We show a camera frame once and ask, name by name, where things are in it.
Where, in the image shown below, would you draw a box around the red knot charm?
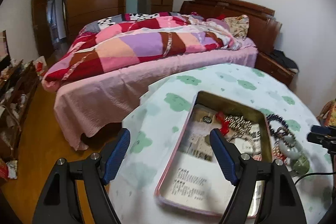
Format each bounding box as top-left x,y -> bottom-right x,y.
215,111 -> 230,136

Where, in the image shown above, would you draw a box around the paper leaflet in tin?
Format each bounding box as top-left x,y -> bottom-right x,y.
159,104 -> 263,208

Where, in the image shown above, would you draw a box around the pale jade bangle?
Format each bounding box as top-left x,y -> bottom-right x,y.
278,135 -> 303,160

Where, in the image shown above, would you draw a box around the floral pillow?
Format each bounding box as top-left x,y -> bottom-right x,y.
224,14 -> 249,40

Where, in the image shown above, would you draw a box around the wooden nightstand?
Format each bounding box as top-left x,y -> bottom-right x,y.
255,52 -> 295,87

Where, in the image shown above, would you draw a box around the green carved jade bracelet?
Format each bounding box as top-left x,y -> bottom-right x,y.
291,154 -> 311,176

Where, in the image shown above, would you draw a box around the red white gift bag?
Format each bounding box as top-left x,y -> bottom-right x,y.
33,56 -> 49,80

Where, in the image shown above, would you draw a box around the dark clothes on nightstand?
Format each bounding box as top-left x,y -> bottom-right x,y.
270,50 -> 299,73

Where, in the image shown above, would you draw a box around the patchwork pink red quilt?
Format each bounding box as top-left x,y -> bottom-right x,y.
42,13 -> 241,92

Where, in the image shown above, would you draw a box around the chair with colourful cushion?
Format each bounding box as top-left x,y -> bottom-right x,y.
317,100 -> 336,127

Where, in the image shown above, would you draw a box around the black cable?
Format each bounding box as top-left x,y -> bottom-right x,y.
294,172 -> 336,185

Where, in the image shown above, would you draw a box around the pink metal tin box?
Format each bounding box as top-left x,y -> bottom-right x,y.
154,90 -> 273,218

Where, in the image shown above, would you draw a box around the white green cloud tablecloth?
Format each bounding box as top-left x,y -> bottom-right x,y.
109,64 -> 333,223

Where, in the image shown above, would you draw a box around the pink bed sheet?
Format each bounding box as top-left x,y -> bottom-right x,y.
54,39 -> 258,151

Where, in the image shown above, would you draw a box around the wooden tv cabinet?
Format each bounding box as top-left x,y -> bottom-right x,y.
1,61 -> 39,161

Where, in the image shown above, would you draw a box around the silver bead chain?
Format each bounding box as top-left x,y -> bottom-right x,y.
225,115 -> 253,135

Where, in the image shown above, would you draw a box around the dark purple bead bracelet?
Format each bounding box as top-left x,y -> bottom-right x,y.
265,113 -> 297,143

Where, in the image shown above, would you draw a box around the wooden bed with headboard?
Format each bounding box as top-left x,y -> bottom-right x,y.
42,0 -> 281,150

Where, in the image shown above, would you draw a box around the television with reflection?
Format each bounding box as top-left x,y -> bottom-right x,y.
0,30 -> 11,67

